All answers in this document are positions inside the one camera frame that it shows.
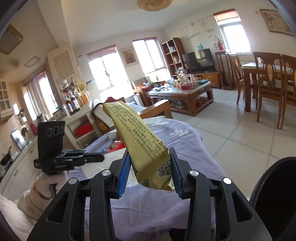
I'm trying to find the wooden bookshelf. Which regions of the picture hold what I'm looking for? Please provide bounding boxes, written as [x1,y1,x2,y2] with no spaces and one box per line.
[161,38,186,79]

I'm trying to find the wooden coffee table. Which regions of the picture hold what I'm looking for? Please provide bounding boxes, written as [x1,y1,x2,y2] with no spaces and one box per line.
[148,82,214,116]

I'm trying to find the wooden dining chair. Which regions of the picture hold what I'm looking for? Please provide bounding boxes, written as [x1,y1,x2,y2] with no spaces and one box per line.
[280,55,296,130]
[253,52,284,128]
[228,54,244,105]

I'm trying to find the tall wooden plant stand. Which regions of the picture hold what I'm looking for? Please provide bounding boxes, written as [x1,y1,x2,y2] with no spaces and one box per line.
[215,50,235,90]

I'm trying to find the white side shelf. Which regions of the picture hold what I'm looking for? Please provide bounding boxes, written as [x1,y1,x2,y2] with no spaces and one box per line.
[63,105,101,149]

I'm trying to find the wooden tv cabinet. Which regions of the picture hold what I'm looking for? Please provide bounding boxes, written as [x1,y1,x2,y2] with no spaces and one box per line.
[194,72,222,89]

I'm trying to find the red snack box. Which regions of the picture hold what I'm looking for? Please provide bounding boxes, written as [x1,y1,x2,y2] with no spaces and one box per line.
[104,140,125,154]

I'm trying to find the wooden dining table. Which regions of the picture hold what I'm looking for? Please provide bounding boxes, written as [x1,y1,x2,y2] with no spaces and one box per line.
[241,62,296,113]

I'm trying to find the black flat television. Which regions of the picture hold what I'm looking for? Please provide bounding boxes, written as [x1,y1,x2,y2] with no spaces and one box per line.
[182,48,216,74]

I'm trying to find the red box on shelf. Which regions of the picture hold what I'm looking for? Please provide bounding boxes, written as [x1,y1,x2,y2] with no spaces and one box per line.
[74,122,94,138]

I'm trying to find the gold ceiling lamp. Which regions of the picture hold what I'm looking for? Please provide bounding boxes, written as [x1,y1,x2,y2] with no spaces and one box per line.
[137,0,173,11]

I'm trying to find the purple floral tablecloth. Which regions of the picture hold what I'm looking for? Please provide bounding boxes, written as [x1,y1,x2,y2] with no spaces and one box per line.
[69,118,226,240]

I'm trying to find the black trash bin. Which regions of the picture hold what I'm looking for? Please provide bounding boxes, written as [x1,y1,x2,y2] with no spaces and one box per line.
[250,157,296,240]

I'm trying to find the wooden dining chair near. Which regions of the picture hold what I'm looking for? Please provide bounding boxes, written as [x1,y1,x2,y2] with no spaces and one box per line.
[253,52,284,128]

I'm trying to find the yellow snack wrapper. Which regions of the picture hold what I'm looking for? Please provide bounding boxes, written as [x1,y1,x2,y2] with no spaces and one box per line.
[111,108,174,191]

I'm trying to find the wooden dining chair far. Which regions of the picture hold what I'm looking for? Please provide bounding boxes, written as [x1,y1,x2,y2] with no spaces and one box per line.
[228,54,244,105]

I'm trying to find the brown glass bottle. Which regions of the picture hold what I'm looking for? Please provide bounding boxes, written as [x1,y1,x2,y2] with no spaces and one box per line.
[64,95,75,115]
[70,92,80,113]

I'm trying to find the wooden sofa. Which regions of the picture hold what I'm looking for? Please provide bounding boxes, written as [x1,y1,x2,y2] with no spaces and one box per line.
[91,97,173,135]

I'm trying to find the small framed flower picture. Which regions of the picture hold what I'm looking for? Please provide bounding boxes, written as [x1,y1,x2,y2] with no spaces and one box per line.
[119,47,139,67]

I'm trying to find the left white sleeve forearm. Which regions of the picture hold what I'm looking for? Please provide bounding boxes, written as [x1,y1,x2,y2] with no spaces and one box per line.
[1,182,52,240]

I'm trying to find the framed floral painting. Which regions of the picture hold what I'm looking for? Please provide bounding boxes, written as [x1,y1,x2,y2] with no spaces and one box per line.
[260,9,294,36]

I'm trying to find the wooden dining chair middle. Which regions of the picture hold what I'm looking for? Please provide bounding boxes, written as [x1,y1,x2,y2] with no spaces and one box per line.
[280,55,296,130]

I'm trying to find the left white gloved hand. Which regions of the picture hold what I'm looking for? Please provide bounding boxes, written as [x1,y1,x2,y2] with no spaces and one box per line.
[33,171,68,200]

